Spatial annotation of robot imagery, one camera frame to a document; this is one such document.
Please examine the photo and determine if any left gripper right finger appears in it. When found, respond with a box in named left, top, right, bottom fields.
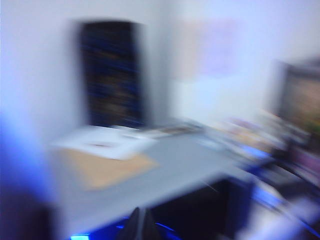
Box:
left=146, top=211, right=163, bottom=240

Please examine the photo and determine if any black glass microwave door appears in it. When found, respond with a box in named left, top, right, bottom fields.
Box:
left=67, top=174, right=251, bottom=240

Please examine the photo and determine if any silver black microwave oven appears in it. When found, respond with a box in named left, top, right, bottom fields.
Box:
left=48, top=123, right=253, bottom=240

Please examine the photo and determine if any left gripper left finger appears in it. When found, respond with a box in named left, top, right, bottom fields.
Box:
left=126, top=207, right=141, bottom=240

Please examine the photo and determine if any black white bagged item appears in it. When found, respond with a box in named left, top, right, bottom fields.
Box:
left=147, top=121, right=203, bottom=140

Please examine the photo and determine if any brown paper envelope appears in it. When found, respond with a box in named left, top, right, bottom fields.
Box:
left=56, top=146, right=161, bottom=192

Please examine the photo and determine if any large white paper sheet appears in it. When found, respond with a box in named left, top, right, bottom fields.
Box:
left=49, top=124, right=157, bottom=161

